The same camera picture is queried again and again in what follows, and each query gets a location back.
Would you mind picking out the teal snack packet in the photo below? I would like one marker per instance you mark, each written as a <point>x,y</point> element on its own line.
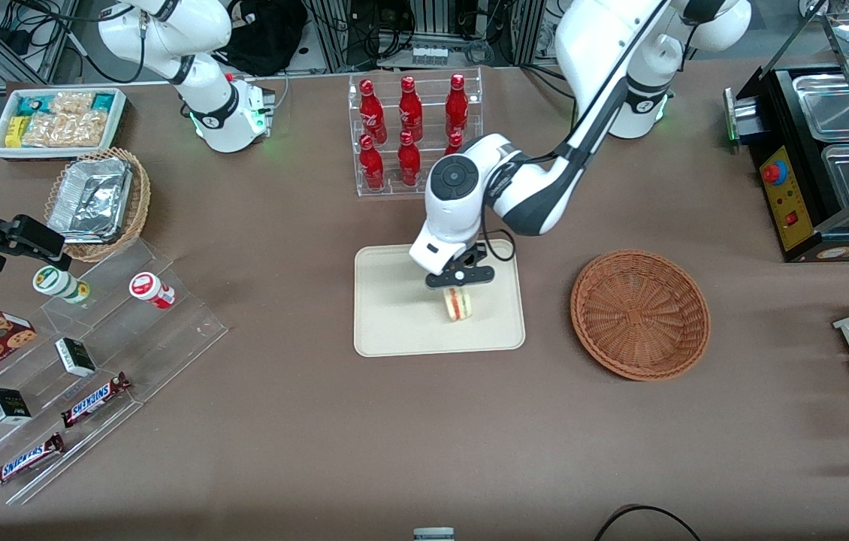
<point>104,101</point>
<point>30,105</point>

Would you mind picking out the small grey device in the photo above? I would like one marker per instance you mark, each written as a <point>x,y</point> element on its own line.
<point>433,535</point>

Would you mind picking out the red-lid drink bottle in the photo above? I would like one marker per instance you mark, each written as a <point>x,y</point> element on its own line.
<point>150,289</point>

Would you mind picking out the black food warmer machine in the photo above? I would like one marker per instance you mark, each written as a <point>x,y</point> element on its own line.
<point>785,203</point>

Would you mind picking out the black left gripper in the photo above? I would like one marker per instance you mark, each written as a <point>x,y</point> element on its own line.
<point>478,255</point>

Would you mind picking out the small black box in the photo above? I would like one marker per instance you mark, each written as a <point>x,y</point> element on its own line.
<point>75,357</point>
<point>7,406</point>

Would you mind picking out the yellow snack packet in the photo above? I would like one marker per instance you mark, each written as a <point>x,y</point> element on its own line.
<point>13,131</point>

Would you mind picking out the Snickers bar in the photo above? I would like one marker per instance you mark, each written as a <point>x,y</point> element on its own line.
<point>94,400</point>
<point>25,460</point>

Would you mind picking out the white snack bin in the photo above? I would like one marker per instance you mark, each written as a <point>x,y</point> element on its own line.
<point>56,153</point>

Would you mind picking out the clear cracker bag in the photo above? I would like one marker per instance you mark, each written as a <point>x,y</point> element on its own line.
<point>41,129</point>
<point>71,104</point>
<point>85,128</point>

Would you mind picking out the clear acrylic stepped stand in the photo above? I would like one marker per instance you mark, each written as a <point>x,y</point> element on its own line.
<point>169,338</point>

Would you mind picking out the clear acrylic bottle rack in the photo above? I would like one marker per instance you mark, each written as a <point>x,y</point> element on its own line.
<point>430,128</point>

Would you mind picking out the triangular sandwich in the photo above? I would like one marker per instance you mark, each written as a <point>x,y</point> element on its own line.
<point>459,306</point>

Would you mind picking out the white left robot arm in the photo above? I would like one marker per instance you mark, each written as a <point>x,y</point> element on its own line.
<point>597,45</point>

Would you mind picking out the red cola bottle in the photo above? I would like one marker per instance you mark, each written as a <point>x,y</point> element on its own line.
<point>457,105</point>
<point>409,161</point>
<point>372,167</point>
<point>454,143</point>
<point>370,113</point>
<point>410,109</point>

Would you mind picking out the white power strip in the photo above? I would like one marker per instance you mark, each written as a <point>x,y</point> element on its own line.
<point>430,55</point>

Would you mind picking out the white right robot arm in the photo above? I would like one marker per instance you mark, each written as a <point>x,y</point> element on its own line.
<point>206,98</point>

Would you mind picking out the brown wicker basket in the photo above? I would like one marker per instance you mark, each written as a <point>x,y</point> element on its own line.
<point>639,315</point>

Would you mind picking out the aluminium foil tray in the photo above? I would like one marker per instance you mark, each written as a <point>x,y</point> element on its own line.
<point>90,199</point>

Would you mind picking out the green-lid drink bottle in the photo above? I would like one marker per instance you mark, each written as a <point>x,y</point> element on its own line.
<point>56,282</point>

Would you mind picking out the light wicker basket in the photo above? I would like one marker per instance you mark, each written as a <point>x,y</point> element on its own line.
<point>140,195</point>

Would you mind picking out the black bag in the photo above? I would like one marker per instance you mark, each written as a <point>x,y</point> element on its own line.
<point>267,37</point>

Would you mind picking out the cream plastic tray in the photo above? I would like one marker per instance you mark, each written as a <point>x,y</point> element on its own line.
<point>394,315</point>

